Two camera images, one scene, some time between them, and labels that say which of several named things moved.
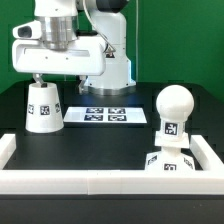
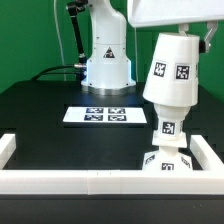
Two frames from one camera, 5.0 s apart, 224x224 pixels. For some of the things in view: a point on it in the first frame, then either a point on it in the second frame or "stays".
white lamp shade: [43, 114] to [172, 77]
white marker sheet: [105, 114] stays
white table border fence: [71, 181] stays
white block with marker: [170, 158] stays
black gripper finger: [80, 83] to [204, 44]
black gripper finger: [38, 77] to [183, 27]
